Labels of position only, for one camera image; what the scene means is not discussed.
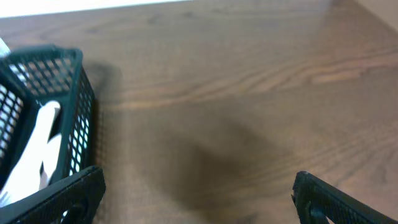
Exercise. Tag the white plastic fork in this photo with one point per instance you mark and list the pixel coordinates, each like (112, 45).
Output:
(24, 179)
(50, 160)

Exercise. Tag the black plastic basket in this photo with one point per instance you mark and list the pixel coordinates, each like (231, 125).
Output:
(30, 78)

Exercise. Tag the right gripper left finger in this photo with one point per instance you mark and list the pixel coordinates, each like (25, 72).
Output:
(74, 199)

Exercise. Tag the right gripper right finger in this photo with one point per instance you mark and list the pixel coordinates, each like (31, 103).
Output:
(319, 202)

